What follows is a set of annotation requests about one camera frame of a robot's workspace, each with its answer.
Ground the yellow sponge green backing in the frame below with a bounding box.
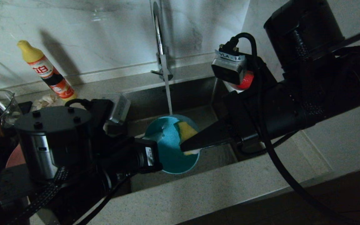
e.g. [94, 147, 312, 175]
[177, 121, 201, 156]

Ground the teal bowl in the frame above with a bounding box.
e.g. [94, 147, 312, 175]
[144, 114, 200, 174]

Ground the yellow dish soap bottle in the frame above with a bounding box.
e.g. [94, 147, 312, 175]
[17, 40, 77, 102]

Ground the stainless steel sink basin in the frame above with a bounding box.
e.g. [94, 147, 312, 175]
[105, 76, 266, 199]

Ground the chrome faucet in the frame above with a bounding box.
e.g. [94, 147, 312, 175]
[150, 0, 174, 82]

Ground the small white saucer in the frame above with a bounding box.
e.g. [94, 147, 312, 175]
[227, 82, 246, 93]

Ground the red apple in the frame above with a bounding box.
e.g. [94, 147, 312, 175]
[234, 71, 255, 91]

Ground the crumpled beige tissue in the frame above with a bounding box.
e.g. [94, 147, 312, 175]
[32, 94, 58, 110]

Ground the pink plate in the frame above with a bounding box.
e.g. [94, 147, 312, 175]
[6, 144, 22, 168]

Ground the clear glass pot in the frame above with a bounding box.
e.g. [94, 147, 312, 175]
[0, 90, 23, 136]

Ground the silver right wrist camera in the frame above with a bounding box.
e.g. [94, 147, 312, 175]
[211, 49, 248, 85]

